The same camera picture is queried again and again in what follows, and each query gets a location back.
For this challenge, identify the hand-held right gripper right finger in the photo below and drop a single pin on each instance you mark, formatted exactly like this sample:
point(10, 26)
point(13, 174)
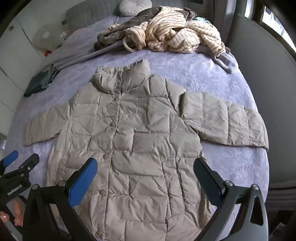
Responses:
point(208, 183)

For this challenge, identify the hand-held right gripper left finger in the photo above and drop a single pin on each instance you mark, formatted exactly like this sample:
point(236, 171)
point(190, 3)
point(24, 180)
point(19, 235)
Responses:
point(84, 183)

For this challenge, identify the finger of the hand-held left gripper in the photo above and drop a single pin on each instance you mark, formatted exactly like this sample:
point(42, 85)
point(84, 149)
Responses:
point(25, 165)
point(10, 158)

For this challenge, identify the beige puffer jacket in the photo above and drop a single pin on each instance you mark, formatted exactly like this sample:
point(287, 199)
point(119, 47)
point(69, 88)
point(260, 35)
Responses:
point(138, 143)

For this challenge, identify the person's left hand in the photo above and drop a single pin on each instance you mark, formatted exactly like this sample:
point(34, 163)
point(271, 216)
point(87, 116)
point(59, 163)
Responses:
point(18, 212)

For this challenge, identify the dark green garment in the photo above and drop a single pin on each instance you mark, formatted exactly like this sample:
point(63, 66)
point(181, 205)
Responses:
point(39, 83)

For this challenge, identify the white cabinet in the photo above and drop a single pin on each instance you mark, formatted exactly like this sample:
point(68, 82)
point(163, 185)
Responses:
point(13, 69)

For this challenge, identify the lavender bed blanket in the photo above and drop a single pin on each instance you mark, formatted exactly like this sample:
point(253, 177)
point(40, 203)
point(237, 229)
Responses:
point(203, 76)

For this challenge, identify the white fan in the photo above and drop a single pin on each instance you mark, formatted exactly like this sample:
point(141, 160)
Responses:
point(45, 39)

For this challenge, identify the grey sweatshirt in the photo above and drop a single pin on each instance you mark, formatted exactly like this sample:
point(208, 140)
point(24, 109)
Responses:
point(222, 59)

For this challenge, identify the grey-brown fuzzy garment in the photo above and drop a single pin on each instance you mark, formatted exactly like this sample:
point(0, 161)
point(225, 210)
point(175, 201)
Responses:
point(115, 34)

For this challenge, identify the cream striped garment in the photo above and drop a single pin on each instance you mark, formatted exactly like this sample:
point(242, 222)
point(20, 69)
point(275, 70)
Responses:
point(171, 32)

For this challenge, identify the teal cloth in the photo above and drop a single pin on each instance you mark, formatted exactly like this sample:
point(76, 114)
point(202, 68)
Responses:
point(202, 20)

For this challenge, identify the grey quilted headboard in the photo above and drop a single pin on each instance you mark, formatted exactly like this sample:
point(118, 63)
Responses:
point(92, 11)

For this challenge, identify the window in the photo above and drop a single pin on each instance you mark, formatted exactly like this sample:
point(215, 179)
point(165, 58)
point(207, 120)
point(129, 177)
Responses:
point(274, 20)

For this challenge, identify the round white pillow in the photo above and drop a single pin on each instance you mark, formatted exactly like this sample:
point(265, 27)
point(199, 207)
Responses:
point(131, 7)

